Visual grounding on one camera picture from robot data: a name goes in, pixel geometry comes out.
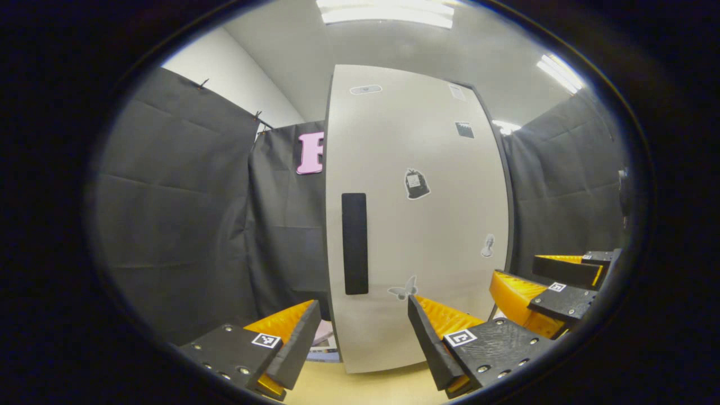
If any large ceiling light panel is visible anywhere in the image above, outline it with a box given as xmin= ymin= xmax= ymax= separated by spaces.
xmin=316 ymin=0 xmax=455 ymax=29

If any beige cabinet door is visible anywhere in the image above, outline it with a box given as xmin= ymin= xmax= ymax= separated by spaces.
xmin=325 ymin=65 xmax=510 ymax=374

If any black cabinet door handle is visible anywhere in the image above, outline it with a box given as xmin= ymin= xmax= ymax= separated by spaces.
xmin=341 ymin=193 xmax=369 ymax=295

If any grey cabinet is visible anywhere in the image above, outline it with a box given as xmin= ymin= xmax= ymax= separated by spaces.
xmin=323 ymin=64 xmax=517 ymax=375

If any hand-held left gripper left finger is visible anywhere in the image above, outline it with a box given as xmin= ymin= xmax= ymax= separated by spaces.
xmin=179 ymin=299 xmax=322 ymax=402

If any black backdrop cloth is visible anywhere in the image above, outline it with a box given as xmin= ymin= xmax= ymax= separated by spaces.
xmin=84 ymin=66 xmax=631 ymax=347

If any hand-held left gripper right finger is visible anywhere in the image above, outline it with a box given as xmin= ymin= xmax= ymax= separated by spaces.
xmin=407 ymin=294 xmax=555 ymax=400

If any printed paper stack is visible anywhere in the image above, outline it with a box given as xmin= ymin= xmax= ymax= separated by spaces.
xmin=307 ymin=319 xmax=341 ymax=362

